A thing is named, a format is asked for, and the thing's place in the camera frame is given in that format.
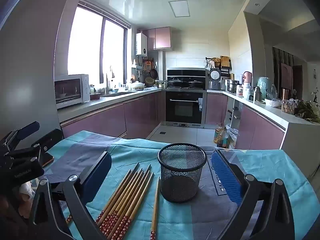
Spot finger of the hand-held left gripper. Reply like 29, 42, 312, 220
1, 121, 40, 153
11, 128, 63, 162

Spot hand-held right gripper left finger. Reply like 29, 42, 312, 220
21, 151, 112, 240

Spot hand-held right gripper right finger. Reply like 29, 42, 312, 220
212, 149, 297, 240

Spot bunch of wooden chopsticks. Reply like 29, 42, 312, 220
96, 162, 155, 240

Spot black mesh utensil holder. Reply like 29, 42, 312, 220
157, 143, 208, 203

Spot person's left hand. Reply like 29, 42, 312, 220
15, 181, 37, 210

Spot black smartphone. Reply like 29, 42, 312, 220
40, 152, 54, 167

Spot yellow cooking oil bottle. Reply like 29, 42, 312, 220
213, 124, 224, 146

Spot clear plastic bag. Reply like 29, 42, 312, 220
226, 125, 239, 145

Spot teal grey printed tablecloth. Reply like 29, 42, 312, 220
37, 129, 316, 240

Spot white microwave oven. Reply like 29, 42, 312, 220
54, 74, 90, 109

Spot pink base cabinets under window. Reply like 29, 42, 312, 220
60, 90, 166, 139

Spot pink base cabinets with peninsula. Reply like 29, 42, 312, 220
205, 92, 287, 150

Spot grey refrigerator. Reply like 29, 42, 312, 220
0, 0, 84, 150

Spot chrome kitchen faucet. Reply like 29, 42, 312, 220
105, 72, 112, 95

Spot black built-in oven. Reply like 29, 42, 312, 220
165, 91, 204, 124

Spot white bowl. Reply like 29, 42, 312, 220
264, 98, 282, 108

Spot stainless steel stockpot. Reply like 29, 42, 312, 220
226, 79, 240, 92

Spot clear food container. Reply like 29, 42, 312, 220
281, 100, 297, 115

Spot black wok with lid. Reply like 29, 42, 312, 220
188, 80, 206, 89
167, 78, 188, 88

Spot mint green air fryer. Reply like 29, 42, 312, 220
257, 77, 273, 98

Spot white rice cooker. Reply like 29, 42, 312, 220
209, 68, 222, 91

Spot large kitchen window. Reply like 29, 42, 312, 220
67, 4, 132, 84

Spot green leafy vegetables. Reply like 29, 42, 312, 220
294, 100, 320, 123

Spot black range hood unit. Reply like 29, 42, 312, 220
167, 68, 206, 90

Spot white vertical pipe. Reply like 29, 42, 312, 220
158, 51, 165, 82

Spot white gas water heater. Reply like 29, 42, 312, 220
135, 32, 148, 56

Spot ceiling light panel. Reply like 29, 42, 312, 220
168, 0, 190, 18

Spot pink wall cabinet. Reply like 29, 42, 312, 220
142, 27, 171, 51

